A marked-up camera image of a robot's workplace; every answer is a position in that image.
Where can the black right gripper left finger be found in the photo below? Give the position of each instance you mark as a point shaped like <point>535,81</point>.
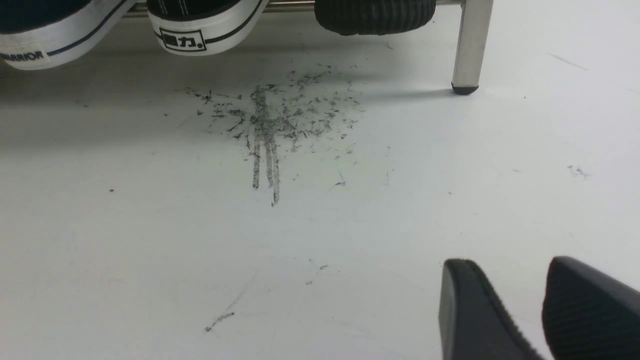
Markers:
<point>473,322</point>

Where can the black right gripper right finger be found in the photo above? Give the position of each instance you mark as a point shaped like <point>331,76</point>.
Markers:
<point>589,315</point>

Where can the navy slip-on shoe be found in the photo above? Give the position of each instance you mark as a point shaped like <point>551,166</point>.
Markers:
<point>45,34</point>

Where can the silver metal shoe rack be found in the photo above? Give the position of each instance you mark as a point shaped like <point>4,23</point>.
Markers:
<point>471,43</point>

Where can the black canvas lace shoe right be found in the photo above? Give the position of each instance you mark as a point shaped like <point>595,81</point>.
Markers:
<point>202,27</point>

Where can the black knit sneaker right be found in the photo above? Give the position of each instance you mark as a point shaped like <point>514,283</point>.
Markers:
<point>373,17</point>

